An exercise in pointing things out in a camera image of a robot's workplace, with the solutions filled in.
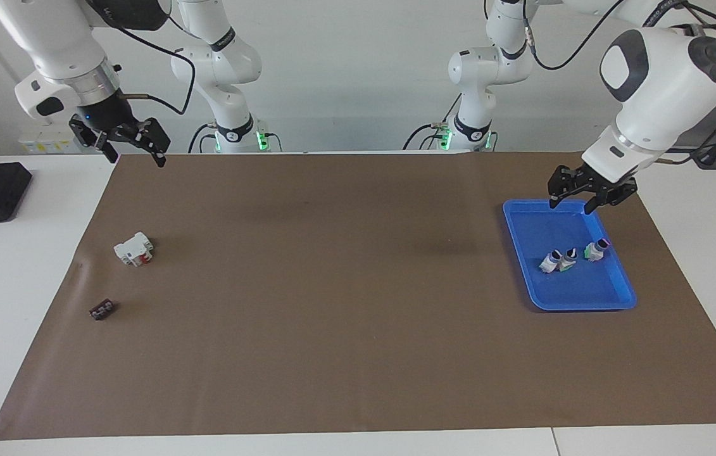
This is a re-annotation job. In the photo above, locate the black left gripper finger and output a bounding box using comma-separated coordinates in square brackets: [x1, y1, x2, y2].
[548, 166, 580, 210]
[584, 180, 638, 215]

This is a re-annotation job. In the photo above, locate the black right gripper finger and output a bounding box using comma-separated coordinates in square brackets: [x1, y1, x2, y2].
[120, 117, 172, 168]
[70, 115, 119, 164]

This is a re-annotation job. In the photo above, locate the blue plastic tray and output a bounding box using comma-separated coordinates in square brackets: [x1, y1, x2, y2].
[502, 199, 638, 312]

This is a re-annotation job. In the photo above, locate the white red circuit breaker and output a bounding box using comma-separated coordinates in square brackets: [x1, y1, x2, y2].
[113, 232, 154, 267]

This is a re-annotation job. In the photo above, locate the brown paper table mat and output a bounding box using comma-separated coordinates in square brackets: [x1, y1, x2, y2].
[0, 152, 716, 441]

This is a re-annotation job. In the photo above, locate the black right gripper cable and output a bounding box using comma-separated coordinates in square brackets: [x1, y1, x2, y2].
[114, 19, 197, 118]

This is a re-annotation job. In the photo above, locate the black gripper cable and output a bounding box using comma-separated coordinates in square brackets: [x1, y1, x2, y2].
[522, 0, 624, 72]
[114, 19, 197, 118]

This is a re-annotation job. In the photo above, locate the black base power cable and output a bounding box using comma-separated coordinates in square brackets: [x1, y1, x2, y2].
[402, 92, 460, 151]
[188, 123, 219, 155]

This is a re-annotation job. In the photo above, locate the white wall socket box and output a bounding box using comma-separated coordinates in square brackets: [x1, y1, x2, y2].
[19, 123, 89, 155]

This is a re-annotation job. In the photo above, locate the green base selector switch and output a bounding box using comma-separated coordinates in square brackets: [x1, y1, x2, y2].
[584, 237, 611, 262]

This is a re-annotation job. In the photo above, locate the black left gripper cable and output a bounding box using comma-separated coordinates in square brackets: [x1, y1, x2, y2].
[522, 0, 624, 72]

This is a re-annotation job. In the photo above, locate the black webbing strap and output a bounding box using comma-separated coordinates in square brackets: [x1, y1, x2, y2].
[643, 0, 716, 29]

